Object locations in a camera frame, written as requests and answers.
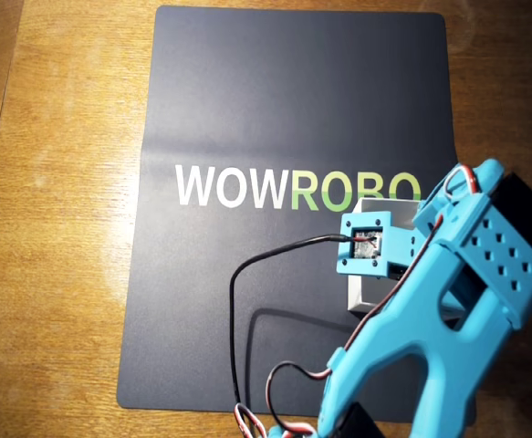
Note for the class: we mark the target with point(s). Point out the black WOWROBO printed mat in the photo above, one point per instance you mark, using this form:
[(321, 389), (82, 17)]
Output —
[(247, 91)]

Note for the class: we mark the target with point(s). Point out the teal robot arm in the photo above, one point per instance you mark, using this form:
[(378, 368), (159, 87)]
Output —
[(384, 356)]

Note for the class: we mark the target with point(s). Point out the teal wrist camera box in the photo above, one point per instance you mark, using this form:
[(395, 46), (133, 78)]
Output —
[(366, 220)]

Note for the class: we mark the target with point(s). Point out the white paper box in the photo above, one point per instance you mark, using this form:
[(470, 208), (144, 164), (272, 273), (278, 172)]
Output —
[(366, 294)]

